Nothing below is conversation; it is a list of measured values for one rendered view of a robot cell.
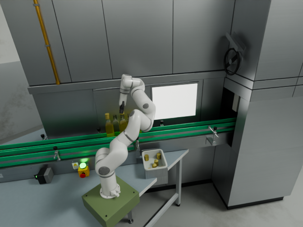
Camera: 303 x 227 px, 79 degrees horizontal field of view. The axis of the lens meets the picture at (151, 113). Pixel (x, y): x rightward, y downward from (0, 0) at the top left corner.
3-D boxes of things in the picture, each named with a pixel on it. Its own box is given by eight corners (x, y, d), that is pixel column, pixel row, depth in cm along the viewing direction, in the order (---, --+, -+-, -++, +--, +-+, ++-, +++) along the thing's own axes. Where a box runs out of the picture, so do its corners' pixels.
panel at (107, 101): (195, 115, 176) (198, 80, 161) (196, 116, 173) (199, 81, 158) (99, 125, 165) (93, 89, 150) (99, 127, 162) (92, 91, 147)
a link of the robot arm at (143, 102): (120, 103, 116) (134, 115, 126) (130, 124, 101) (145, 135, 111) (140, 87, 114) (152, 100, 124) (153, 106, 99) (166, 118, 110)
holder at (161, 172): (160, 153, 162) (160, 146, 159) (167, 175, 138) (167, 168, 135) (141, 156, 160) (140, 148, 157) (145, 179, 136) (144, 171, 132)
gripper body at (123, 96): (119, 88, 143) (117, 101, 147) (119, 92, 134) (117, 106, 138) (129, 89, 145) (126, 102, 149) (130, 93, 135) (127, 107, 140)
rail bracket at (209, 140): (209, 142, 168) (212, 120, 158) (218, 153, 153) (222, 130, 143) (204, 143, 168) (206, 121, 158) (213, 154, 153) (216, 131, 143)
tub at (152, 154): (162, 156, 158) (162, 148, 154) (168, 175, 138) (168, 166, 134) (142, 159, 155) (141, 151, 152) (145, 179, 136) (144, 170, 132)
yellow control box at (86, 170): (90, 170, 147) (88, 163, 144) (89, 177, 140) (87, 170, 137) (81, 171, 146) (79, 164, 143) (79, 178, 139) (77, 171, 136)
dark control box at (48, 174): (54, 175, 143) (51, 167, 140) (51, 183, 136) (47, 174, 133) (43, 177, 143) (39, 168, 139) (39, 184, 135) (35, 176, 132)
